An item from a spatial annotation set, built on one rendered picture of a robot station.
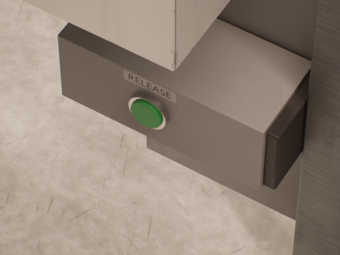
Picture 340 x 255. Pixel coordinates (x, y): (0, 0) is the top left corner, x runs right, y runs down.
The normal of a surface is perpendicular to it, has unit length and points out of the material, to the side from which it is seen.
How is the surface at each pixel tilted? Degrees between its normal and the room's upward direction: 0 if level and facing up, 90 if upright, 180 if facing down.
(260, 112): 0
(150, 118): 90
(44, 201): 0
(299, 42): 90
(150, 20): 90
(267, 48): 0
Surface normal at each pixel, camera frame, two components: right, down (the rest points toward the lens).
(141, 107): -0.52, 0.68
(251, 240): 0.00, -0.61
